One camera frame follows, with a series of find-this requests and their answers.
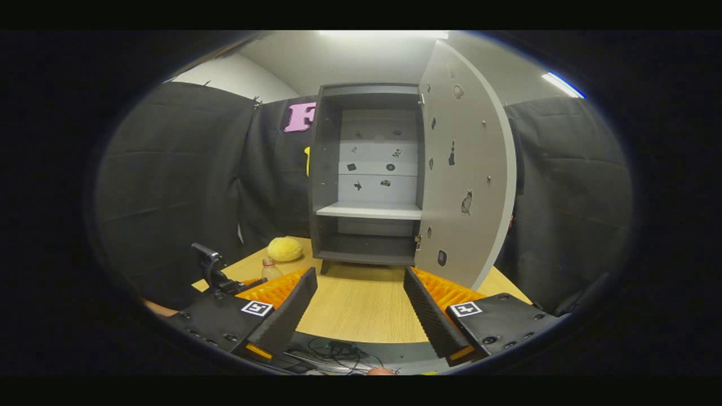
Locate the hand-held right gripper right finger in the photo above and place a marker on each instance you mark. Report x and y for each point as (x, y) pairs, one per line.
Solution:
(431, 316)

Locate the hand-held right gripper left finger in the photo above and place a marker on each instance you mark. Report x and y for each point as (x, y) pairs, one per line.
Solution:
(282, 321)

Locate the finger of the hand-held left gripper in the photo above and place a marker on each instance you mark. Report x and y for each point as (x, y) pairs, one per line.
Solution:
(248, 283)

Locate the clear plastic bottle red cap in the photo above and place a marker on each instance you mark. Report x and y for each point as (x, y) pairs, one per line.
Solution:
(271, 272)

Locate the grey cabinet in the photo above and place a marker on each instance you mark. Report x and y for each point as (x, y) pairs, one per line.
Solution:
(324, 169)

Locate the grey cabinet door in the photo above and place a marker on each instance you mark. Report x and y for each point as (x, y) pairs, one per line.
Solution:
(468, 141)

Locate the white cabinet shelf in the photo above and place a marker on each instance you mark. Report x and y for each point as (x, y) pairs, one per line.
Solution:
(369, 210)

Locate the yellow plush toy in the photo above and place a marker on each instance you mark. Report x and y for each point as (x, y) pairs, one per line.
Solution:
(285, 248)

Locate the black backdrop cloth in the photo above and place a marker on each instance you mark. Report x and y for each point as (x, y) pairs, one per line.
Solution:
(169, 197)

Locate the narrow ceiling light panel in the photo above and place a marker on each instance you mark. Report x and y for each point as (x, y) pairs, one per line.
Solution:
(563, 84)

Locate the wide ceiling light panel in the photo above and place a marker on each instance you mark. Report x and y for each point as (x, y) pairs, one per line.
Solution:
(383, 34)

